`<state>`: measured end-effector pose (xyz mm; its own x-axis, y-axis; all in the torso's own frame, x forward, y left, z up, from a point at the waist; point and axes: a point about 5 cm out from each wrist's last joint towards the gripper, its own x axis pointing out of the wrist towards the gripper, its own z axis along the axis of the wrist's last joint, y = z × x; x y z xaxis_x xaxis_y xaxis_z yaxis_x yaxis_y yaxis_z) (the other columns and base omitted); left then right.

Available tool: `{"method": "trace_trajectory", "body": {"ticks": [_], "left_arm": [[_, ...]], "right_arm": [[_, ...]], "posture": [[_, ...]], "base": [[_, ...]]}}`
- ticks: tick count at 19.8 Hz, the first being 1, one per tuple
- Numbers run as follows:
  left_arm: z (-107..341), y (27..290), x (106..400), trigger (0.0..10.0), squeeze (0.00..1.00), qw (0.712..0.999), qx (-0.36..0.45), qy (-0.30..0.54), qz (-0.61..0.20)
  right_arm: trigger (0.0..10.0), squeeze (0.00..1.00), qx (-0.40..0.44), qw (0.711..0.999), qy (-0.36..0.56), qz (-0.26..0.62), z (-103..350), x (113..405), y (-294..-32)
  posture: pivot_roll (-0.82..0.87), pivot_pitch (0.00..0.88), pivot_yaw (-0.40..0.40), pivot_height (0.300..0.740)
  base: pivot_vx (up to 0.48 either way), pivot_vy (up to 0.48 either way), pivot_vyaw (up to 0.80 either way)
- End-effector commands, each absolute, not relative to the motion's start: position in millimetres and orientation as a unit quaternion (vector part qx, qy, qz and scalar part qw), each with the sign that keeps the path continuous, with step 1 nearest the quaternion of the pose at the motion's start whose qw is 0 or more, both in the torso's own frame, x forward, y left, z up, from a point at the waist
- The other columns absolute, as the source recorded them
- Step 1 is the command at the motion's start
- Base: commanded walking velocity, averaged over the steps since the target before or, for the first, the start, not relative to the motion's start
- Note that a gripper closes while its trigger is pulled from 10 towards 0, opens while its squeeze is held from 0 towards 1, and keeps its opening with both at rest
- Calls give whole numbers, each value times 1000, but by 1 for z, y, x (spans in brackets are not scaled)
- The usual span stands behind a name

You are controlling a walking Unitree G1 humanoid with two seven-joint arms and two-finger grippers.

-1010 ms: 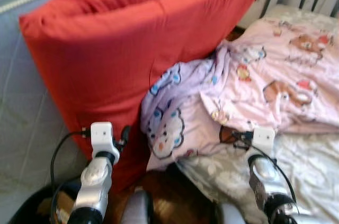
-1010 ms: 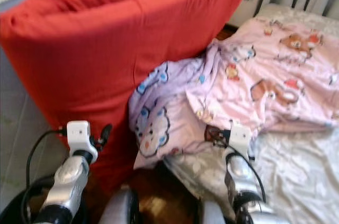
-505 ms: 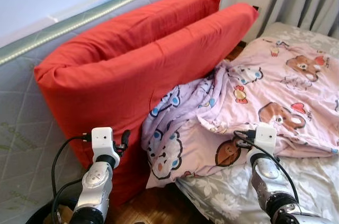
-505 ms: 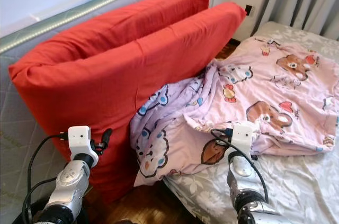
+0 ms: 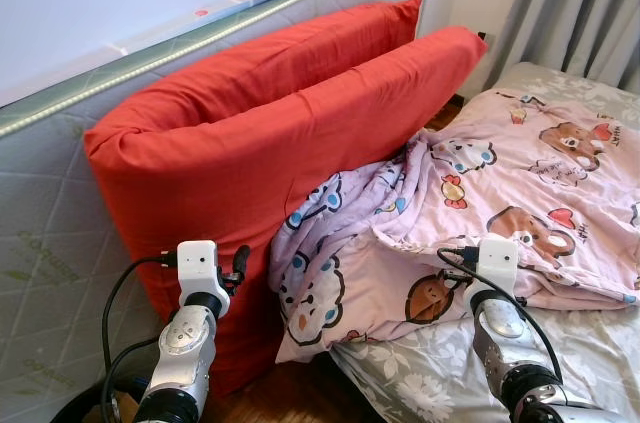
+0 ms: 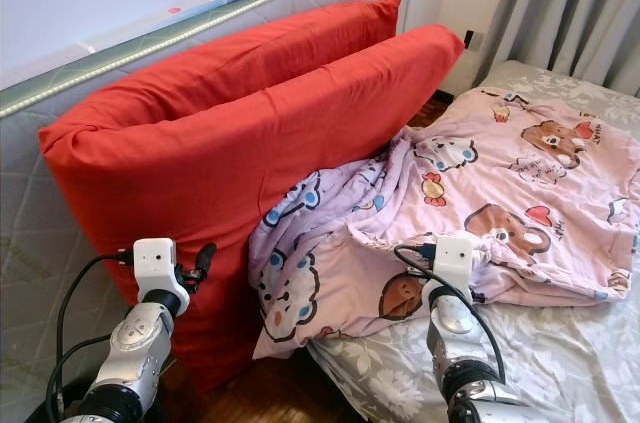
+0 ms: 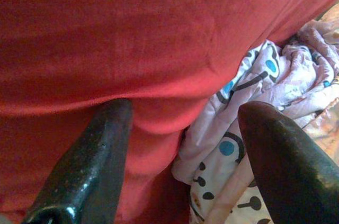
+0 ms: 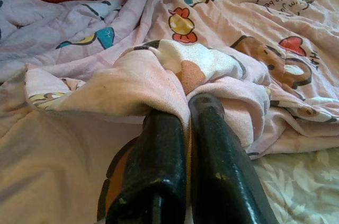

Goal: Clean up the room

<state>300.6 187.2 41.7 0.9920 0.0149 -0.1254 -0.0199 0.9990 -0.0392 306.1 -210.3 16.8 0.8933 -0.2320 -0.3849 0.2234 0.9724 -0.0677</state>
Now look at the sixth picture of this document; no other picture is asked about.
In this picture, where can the grey floral bed sheet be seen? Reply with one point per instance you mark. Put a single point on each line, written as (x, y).
(580, 363)

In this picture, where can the dark wall outlet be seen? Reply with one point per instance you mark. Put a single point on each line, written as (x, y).
(469, 39)

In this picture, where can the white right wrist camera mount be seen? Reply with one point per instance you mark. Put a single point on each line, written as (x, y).
(453, 255)

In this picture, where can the grey pleated curtain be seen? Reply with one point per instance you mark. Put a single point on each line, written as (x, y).
(560, 3)

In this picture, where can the red cushion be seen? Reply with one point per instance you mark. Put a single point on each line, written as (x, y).
(260, 53)
(190, 173)

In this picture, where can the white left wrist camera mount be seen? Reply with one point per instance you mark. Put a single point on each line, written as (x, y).
(155, 261)

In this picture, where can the pink cartoon bear blanket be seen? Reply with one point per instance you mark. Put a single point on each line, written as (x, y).
(490, 173)

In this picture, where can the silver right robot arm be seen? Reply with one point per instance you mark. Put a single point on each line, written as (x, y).
(455, 328)

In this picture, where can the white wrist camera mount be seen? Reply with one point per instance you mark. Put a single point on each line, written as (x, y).
(155, 261)
(453, 255)

